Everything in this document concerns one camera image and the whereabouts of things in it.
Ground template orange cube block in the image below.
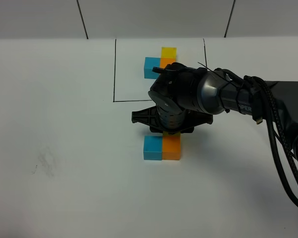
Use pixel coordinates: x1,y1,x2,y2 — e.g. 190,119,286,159
159,58,176,70

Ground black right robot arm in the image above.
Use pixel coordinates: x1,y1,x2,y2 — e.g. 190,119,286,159
132,62,298,161

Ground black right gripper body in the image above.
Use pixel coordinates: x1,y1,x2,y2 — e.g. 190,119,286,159
132,106,213,133

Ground black braided arm cables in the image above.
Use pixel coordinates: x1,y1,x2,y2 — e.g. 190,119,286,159
223,69,298,216

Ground template blue cube block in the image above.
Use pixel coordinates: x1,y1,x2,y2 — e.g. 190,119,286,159
144,57,160,79

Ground template yellow cube block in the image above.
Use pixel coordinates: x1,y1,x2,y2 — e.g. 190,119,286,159
161,47,177,59

